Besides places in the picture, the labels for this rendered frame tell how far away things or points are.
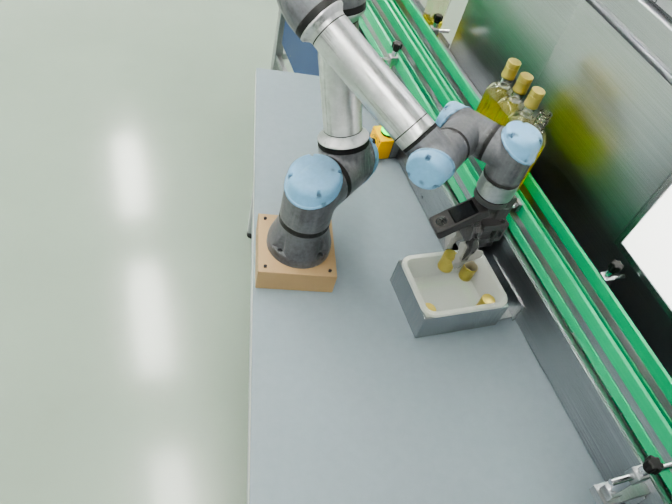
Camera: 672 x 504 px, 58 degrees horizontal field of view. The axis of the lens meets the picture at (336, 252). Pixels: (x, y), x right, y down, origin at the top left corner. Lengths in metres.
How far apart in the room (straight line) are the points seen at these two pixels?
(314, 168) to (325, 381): 0.45
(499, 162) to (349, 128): 0.34
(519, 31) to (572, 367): 0.94
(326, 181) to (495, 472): 0.68
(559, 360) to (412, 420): 0.37
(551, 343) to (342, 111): 0.70
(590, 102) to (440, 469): 0.90
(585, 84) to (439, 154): 0.63
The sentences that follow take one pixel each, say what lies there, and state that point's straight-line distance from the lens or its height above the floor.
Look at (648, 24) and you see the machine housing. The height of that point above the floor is 1.37.
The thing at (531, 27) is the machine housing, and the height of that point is 1.15.
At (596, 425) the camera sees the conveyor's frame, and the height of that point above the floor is 0.82.
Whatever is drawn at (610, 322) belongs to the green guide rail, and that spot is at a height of 0.92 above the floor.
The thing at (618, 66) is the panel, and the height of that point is 1.27.
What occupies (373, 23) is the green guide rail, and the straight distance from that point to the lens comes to 2.02.
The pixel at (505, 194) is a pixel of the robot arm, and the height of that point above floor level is 1.15.
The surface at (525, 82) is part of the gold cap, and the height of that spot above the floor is 1.15.
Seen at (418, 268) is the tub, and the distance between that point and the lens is 1.47.
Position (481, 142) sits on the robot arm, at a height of 1.23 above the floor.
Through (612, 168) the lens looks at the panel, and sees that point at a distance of 1.53.
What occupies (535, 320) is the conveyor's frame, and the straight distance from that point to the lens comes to 1.49.
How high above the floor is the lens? 1.88
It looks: 48 degrees down
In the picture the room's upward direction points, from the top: 18 degrees clockwise
